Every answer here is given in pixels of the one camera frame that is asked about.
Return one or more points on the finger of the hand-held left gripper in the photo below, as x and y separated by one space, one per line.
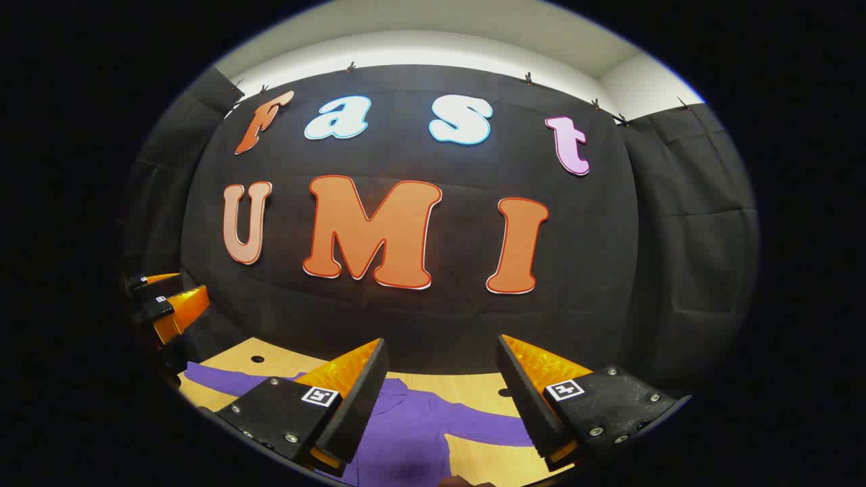
155 287
183 308

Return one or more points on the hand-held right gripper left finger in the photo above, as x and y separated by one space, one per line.
362 399

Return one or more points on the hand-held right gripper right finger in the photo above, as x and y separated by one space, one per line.
524 399

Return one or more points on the purple jacket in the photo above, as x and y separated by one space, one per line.
406 433

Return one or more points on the black backdrop cloth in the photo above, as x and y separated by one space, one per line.
460 318

